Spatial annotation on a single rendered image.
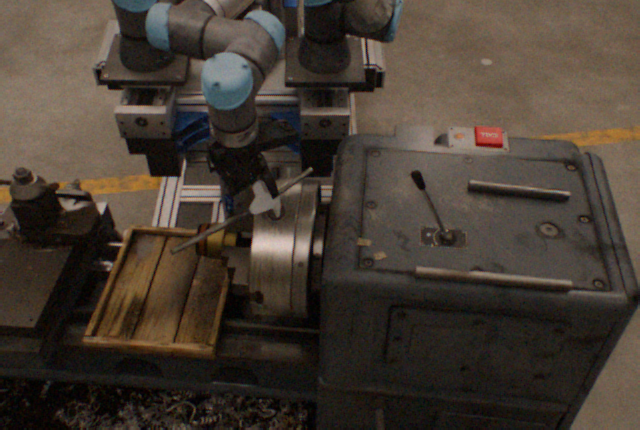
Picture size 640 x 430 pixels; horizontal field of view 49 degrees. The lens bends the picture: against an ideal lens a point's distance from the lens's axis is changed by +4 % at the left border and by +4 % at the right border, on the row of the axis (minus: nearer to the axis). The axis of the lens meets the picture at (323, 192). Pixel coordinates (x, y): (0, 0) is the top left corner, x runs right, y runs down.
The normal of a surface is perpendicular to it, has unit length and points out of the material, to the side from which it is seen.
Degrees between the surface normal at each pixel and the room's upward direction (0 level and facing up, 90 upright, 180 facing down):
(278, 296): 84
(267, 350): 0
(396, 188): 0
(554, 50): 0
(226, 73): 13
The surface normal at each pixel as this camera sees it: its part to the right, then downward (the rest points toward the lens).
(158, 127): 0.01, 0.71
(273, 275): -0.08, 0.32
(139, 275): 0.01, -0.70
